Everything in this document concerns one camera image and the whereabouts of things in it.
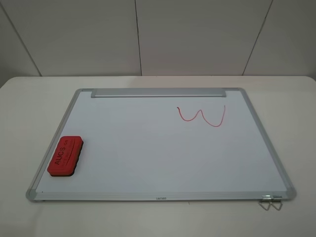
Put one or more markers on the red whiteboard eraser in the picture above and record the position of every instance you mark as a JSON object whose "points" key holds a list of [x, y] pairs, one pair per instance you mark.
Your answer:
{"points": [[65, 157]]}

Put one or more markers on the white aluminium-framed whiteboard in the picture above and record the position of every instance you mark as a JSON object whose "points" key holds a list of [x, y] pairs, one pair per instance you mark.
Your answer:
{"points": [[163, 144]]}

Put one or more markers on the left metal hanging clip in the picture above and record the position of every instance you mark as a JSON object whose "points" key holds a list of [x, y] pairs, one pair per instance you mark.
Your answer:
{"points": [[265, 202]]}

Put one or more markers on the metal hanging clip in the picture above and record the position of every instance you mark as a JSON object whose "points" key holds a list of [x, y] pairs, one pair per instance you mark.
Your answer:
{"points": [[265, 202], [276, 202]]}

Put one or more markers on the right metal hanging clip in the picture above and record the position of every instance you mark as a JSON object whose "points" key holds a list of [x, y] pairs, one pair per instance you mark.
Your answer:
{"points": [[276, 202]]}

